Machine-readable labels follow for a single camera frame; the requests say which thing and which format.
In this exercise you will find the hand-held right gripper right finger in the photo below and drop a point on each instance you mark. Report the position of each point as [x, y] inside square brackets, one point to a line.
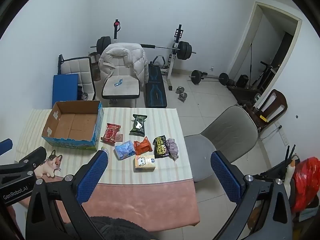
[225, 175]

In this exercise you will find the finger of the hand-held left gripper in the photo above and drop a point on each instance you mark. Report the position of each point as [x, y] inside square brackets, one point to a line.
[32, 158]
[5, 146]

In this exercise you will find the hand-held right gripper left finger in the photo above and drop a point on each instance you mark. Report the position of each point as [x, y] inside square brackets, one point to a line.
[92, 177]

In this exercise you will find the blue tissue packet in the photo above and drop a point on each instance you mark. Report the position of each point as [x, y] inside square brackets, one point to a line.
[124, 150]

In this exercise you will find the red snack packet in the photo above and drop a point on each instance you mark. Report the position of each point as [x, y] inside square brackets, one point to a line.
[110, 132]

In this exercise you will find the cardboard box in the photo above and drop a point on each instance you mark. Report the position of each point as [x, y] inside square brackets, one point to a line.
[72, 125]

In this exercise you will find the yellow tissue pack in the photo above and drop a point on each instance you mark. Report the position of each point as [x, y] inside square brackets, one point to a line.
[144, 162]

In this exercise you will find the orange snack packet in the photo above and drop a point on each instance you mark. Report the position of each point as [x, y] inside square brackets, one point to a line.
[142, 147]

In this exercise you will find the purple cloth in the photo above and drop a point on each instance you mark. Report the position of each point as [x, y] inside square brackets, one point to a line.
[172, 147]

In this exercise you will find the green wipes packet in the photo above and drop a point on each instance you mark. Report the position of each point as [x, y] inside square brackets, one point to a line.
[138, 125]

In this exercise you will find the black yellow wipes packet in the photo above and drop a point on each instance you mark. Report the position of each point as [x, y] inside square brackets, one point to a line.
[160, 147]

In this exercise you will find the grey office chair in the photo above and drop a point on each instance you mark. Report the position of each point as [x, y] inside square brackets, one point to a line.
[225, 130]

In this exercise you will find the small brown card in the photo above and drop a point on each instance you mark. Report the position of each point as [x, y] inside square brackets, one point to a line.
[119, 137]

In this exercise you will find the dark fleece clothing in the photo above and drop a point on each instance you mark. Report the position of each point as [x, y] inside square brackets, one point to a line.
[117, 227]

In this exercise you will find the black router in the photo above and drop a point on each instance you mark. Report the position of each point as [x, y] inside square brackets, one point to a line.
[290, 155]

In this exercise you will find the blue board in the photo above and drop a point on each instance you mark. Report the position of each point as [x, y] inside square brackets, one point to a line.
[65, 87]

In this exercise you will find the red plastic bag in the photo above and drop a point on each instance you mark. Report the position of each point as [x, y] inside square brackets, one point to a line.
[306, 182]

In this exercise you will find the brown wooden chair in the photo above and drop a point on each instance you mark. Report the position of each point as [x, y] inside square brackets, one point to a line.
[275, 102]

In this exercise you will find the dark gym equipment pile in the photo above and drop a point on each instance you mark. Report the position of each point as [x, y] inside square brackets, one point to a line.
[241, 85]

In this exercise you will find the short barbell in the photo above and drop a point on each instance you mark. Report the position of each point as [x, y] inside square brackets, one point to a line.
[210, 80]

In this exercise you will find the small blue wrapper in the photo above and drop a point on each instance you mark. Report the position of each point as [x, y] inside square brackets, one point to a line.
[118, 82]

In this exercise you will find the white padded chair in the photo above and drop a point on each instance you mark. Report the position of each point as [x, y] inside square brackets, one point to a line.
[75, 66]

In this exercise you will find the black weight bench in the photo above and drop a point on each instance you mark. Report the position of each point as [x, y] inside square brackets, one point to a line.
[155, 87]

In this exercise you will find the black exercise machine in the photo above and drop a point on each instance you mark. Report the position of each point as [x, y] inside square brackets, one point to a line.
[265, 72]

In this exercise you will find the long barbell with black plates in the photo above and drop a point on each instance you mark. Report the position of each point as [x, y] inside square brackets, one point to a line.
[150, 46]

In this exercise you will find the barbell on bench rack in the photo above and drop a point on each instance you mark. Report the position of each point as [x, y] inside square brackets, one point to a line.
[178, 33]

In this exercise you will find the white door frame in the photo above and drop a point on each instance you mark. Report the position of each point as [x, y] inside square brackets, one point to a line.
[252, 30]

